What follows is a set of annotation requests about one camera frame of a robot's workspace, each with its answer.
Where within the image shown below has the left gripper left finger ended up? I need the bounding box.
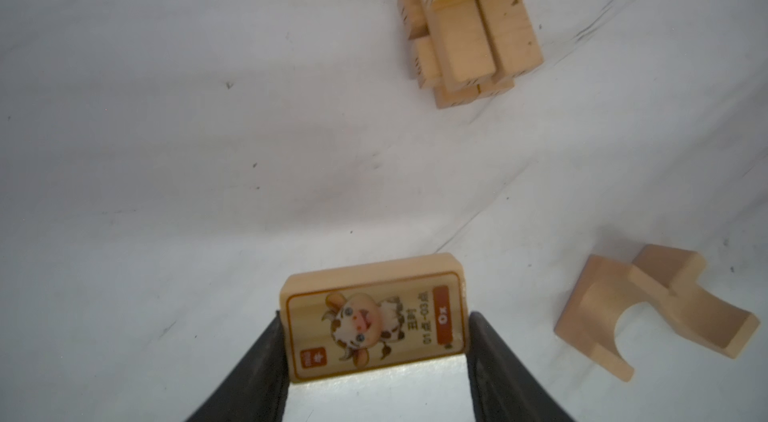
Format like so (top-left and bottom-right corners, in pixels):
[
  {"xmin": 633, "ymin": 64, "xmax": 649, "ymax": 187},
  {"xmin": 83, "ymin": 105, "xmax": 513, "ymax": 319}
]
[{"xmin": 188, "ymin": 316, "xmax": 290, "ymax": 422}]

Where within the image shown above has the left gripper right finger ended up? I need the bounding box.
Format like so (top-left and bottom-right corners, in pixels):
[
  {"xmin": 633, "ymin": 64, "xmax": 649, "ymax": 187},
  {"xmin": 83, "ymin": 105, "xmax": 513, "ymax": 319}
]
[{"xmin": 466, "ymin": 311, "xmax": 573, "ymax": 422}]

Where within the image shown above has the wood arch block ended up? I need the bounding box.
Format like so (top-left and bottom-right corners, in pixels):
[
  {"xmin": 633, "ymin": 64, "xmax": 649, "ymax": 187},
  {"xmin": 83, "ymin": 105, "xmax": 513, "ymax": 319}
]
[
  {"xmin": 633, "ymin": 244, "xmax": 760, "ymax": 359},
  {"xmin": 555, "ymin": 255, "xmax": 653, "ymax": 382}
]

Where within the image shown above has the long wood block diagonal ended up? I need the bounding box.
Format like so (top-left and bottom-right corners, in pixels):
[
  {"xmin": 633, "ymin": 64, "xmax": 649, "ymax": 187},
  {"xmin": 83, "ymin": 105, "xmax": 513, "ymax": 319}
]
[{"xmin": 477, "ymin": 0, "xmax": 543, "ymax": 84}]

